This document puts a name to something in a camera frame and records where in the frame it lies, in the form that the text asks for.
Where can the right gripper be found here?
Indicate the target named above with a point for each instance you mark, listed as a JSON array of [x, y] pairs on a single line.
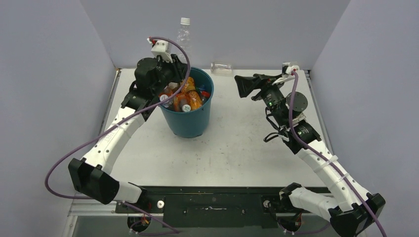
[[246, 85]]

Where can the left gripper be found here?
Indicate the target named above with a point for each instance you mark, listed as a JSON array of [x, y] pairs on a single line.
[[178, 68]]

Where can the large orange label bottle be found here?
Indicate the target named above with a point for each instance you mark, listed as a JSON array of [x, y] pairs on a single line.
[[180, 103]]

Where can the clear crushed bottle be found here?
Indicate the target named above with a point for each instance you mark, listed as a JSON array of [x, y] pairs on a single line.
[[183, 38]]

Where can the small orange juice bottle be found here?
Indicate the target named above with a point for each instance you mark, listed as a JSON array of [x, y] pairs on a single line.
[[190, 91]]

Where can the teal plastic bin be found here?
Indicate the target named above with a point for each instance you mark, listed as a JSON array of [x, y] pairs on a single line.
[[192, 124]]

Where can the clear bottle red label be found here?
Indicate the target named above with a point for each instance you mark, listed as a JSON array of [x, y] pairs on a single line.
[[204, 95]]

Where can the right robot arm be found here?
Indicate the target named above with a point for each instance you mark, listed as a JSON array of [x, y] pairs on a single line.
[[351, 208]]

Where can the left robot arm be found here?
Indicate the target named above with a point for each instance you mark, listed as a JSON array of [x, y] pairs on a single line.
[[91, 175]]

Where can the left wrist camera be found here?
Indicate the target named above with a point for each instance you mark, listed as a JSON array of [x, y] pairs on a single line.
[[161, 49]]

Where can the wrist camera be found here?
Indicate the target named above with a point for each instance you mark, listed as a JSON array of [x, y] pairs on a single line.
[[161, 49], [288, 70]]

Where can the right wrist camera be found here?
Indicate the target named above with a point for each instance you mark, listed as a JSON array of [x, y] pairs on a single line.
[[288, 70]]

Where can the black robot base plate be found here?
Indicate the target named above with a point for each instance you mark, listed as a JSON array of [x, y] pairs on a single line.
[[215, 207]]

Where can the aluminium frame rail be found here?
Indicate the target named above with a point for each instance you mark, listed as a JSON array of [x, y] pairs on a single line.
[[91, 207]]

